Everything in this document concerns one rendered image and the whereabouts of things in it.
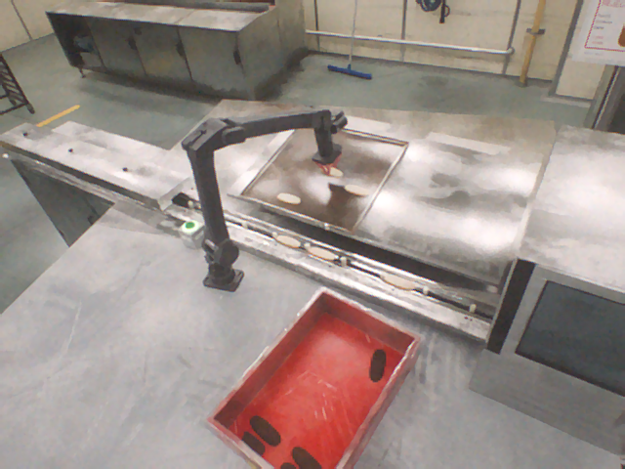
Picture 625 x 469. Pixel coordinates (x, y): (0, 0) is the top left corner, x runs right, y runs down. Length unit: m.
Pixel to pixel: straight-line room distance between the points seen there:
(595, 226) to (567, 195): 0.09
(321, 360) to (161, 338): 0.49
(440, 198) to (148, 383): 1.09
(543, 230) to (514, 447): 0.52
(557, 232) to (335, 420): 0.66
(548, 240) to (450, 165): 0.84
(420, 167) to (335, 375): 0.85
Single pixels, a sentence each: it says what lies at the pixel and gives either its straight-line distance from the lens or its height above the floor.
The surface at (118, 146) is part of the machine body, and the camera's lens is 2.45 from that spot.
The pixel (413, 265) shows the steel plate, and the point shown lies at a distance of 1.42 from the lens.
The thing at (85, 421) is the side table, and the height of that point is 0.82.
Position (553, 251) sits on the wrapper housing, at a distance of 0.84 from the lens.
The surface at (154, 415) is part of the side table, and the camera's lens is 1.24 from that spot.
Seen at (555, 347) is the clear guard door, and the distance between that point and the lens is 0.96.
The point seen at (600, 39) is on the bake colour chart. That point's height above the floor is 1.35.
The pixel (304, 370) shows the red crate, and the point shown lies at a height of 0.82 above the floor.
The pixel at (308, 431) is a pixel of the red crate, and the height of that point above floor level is 0.82.
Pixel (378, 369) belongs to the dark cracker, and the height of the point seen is 0.83.
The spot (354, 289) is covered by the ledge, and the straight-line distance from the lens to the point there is 1.29.
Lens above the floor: 1.85
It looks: 42 degrees down
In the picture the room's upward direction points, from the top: 7 degrees counter-clockwise
